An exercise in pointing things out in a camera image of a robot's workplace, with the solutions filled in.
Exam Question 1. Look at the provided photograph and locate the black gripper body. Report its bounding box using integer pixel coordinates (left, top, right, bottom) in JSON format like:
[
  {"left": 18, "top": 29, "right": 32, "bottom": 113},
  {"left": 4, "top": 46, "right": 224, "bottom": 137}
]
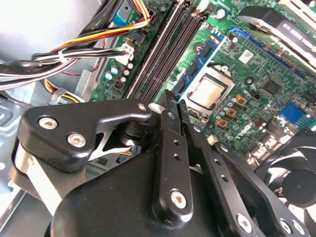
[{"left": 45, "top": 150, "right": 230, "bottom": 237}]

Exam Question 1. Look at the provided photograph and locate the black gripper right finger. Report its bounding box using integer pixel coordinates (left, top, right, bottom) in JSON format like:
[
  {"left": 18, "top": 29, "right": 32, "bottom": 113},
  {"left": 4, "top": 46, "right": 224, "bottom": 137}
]
[{"left": 179, "top": 99, "right": 311, "bottom": 237}]

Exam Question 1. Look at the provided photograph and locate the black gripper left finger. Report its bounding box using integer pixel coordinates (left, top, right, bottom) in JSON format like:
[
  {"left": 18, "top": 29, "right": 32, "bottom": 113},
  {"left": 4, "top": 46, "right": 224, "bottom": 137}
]
[{"left": 8, "top": 90, "right": 195, "bottom": 227}]

